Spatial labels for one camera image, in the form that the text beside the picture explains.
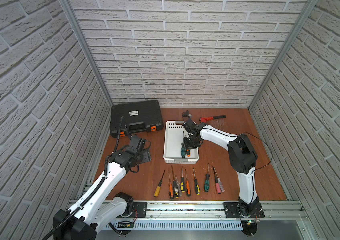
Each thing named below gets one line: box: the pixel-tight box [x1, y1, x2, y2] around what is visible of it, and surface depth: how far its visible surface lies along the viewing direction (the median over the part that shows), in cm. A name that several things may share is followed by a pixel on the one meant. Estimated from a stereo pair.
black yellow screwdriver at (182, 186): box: [180, 165, 185, 193], surface depth 82 cm
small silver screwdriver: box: [175, 176, 182, 197], surface depth 81 cm
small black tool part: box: [182, 110, 192, 119], surface depth 116 cm
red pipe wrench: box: [199, 115, 227, 123], surface depth 113 cm
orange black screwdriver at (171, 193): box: [168, 171, 174, 200], surface depth 80 cm
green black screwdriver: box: [180, 131, 186, 158], surface depth 94 cm
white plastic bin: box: [163, 120, 199, 164], surface depth 97 cm
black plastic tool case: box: [110, 99, 164, 138], surface depth 108 cm
